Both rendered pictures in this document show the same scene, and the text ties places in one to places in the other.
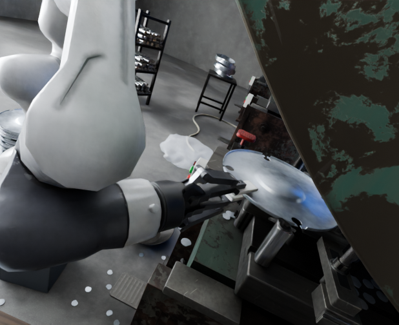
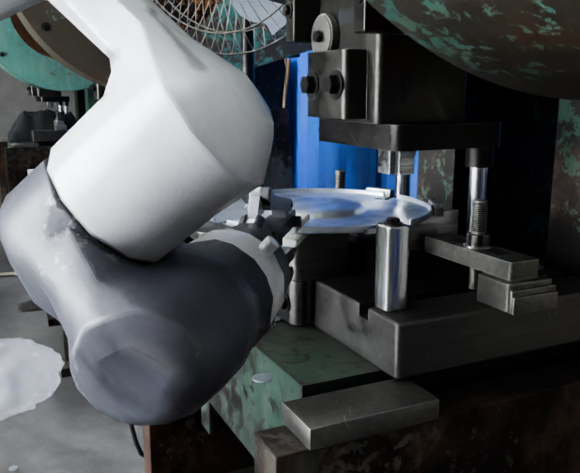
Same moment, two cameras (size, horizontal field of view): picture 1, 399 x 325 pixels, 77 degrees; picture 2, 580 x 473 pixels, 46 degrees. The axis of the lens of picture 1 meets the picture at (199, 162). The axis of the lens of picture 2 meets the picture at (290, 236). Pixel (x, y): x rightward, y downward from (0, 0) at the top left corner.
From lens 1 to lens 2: 0.33 m
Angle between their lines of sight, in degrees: 32
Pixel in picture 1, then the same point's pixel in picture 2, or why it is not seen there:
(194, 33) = not seen: outside the picture
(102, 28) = not seen: outside the picture
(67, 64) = (146, 25)
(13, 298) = not seen: outside the picture
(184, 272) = (310, 404)
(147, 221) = (273, 269)
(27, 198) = (145, 279)
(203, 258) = (310, 377)
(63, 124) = (221, 83)
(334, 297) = (507, 268)
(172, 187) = (246, 228)
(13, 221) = (175, 299)
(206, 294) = (368, 403)
